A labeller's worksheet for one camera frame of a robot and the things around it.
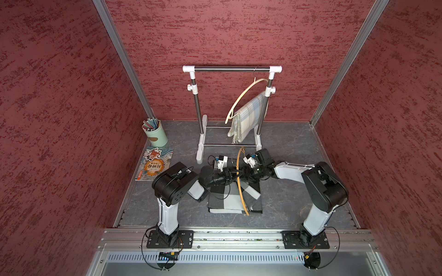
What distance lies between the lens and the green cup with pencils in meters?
0.97

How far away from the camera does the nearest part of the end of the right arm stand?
0.82 meters

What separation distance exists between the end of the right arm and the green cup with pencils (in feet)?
1.78
